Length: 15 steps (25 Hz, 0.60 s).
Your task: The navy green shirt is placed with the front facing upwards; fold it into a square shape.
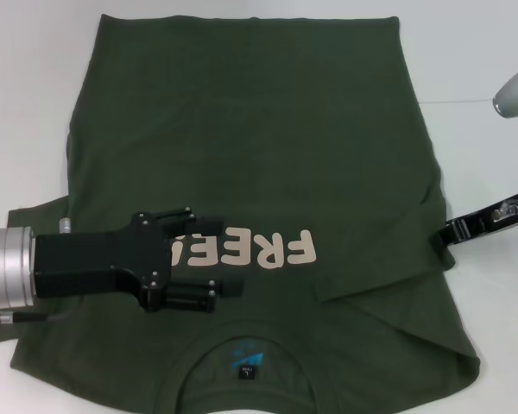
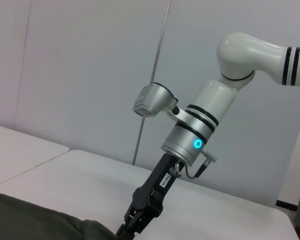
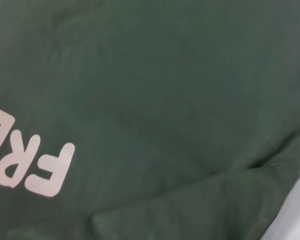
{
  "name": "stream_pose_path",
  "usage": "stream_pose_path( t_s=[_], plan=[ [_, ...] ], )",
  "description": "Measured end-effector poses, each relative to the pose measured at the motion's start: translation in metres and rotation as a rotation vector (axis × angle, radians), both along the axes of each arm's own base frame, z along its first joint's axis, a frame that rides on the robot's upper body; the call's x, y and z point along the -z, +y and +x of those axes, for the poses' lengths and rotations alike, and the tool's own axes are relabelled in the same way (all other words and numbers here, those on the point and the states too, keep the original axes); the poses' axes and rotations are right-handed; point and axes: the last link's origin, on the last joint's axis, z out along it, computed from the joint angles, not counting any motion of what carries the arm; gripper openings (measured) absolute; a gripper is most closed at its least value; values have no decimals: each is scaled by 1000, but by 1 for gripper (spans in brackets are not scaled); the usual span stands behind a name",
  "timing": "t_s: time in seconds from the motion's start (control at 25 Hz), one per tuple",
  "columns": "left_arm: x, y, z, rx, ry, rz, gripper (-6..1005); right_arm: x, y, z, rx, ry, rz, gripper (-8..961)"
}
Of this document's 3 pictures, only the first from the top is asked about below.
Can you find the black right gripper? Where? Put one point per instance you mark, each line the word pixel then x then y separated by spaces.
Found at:
pixel 513 220

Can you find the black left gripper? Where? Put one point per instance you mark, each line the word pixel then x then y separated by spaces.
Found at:
pixel 95 263

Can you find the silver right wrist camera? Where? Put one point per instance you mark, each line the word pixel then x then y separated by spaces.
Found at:
pixel 516 92

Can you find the dark green printed t-shirt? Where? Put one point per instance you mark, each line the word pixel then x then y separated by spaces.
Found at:
pixel 259 129

